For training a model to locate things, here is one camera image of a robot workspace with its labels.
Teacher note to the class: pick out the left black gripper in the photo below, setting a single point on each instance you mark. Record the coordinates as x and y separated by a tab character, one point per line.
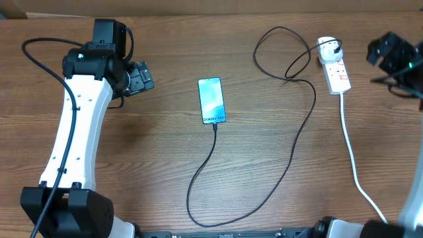
141	77

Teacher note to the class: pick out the Samsung Galaxy smartphone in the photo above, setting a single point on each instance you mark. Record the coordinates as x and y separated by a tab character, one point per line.
211	101

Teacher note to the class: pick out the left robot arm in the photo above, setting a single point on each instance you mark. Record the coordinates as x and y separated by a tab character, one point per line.
65	203

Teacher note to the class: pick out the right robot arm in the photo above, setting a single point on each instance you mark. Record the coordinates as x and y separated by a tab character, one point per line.
381	128

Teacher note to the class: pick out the white charger plug adapter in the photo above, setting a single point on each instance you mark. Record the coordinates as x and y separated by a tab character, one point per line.
329	49

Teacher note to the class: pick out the white power strip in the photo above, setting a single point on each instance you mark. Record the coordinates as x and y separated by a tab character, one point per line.
336	77

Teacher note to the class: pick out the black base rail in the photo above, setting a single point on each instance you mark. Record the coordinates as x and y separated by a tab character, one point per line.
282	233

